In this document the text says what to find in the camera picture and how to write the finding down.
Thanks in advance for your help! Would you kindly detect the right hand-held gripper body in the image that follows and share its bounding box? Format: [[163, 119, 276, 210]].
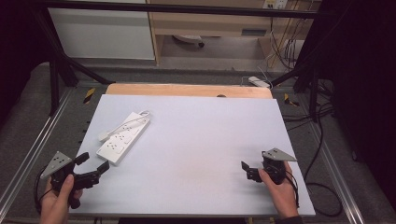
[[262, 147, 298, 186]]

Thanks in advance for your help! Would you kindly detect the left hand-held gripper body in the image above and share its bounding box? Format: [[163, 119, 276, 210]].
[[40, 151, 102, 210]]

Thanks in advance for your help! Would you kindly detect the person's right hand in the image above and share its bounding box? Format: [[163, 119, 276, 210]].
[[258, 161, 300, 219]]

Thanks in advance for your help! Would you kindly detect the person's left hand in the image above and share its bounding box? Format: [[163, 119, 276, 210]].
[[39, 174, 84, 224]]

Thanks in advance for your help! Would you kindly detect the yellow black tape marker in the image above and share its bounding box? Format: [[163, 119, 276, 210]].
[[283, 92, 301, 107], [82, 87, 96, 105]]

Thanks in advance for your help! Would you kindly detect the small white power strip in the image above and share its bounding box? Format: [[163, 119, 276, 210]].
[[247, 76, 272, 90]]

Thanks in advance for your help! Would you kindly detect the black metal stand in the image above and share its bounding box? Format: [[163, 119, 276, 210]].
[[32, 8, 117, 117], [270, 59, 322, 123]]

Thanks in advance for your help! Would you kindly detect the wooden board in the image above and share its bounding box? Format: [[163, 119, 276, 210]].
[[105, 82, 274, 100]]

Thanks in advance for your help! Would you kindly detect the dark curtain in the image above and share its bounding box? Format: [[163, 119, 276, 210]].
[[307, 0, 396, 213], [0, 0, 52, 129]]

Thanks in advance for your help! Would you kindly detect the white cabinet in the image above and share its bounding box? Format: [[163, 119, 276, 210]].
[[48, 0, 156, 61]]

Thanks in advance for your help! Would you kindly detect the white curved device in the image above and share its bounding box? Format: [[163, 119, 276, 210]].
[[172, 34, 205, 49]]

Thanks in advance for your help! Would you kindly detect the wooden desk with shelf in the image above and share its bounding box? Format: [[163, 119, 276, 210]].
[[146, 0, 322, 65]]

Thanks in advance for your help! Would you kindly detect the black metal crossbar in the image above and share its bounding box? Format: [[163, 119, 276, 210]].
[[36, 0, 335, 20]]

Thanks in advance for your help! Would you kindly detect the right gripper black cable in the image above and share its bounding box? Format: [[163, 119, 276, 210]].
[[283, 170, 301, 209]]

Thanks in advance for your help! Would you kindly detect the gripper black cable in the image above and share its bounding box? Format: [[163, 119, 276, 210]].
[[283, 170, 301, 209], [33, 167, 53, 215]]

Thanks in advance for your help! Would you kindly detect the aluminium rail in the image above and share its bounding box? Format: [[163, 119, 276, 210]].
[[306, 119, 366, 224], [0, 88, 75, 213]]

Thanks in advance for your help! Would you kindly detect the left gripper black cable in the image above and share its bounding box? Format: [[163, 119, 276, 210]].
[[33, 167, 53, 215]]

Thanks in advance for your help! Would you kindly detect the black floor cable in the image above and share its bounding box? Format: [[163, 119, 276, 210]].
[[281, 78, 344, 218]]

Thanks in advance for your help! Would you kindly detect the bundle of hanging cables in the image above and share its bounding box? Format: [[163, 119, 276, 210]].
[[268, 8, 304, 70]]

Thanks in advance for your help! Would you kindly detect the white wall socket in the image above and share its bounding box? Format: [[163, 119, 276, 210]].
[[262, 0, 290, 10]]

